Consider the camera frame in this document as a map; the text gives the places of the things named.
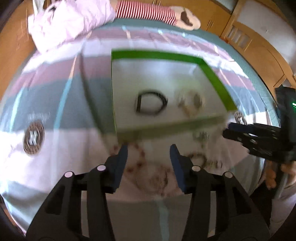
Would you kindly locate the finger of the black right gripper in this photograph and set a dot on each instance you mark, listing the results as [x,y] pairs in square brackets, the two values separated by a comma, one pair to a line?
[264,147]
[256,129]

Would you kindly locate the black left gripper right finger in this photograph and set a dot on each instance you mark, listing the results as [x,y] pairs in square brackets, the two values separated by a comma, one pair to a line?
[220,208]

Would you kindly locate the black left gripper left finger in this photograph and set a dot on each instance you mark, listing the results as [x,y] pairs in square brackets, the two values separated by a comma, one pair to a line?
[59,217]

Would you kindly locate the green crystal brooch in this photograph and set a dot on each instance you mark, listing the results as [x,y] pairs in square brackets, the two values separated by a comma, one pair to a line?
[201,137]

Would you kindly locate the operator right hand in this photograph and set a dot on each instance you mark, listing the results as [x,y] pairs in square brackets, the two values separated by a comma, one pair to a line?
[270,173]

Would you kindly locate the wooden bed footboard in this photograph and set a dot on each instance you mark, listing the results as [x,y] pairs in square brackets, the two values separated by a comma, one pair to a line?
[264,58]

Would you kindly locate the teal green blanket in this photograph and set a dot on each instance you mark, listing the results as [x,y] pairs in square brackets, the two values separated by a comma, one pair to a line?
[210,37]

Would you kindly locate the red striped plush toy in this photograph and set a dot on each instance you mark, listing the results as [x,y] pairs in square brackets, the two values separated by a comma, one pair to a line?
[177,16]

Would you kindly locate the green white cardboard box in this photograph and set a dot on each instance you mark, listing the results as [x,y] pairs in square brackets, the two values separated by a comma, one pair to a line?
[137,98]

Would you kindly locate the wooden bed headboard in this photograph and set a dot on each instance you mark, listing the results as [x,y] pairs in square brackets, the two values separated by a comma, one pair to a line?
[16,42]

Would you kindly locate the pink crumpled pillow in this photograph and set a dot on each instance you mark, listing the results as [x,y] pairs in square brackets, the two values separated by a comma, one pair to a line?
[64,21]

